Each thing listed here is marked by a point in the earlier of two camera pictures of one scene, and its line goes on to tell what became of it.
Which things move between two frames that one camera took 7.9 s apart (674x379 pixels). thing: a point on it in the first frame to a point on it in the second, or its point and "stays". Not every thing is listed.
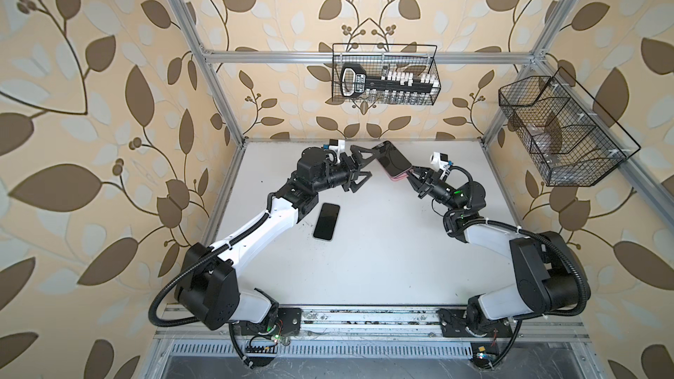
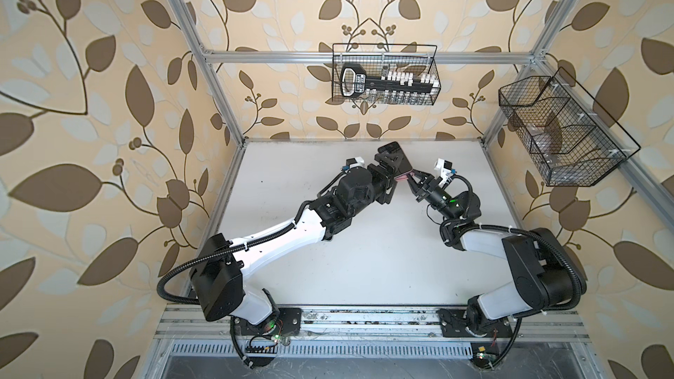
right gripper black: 429,182 stays
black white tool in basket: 391,85 stays
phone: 392,160 stays
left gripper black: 349,173 to 383,179
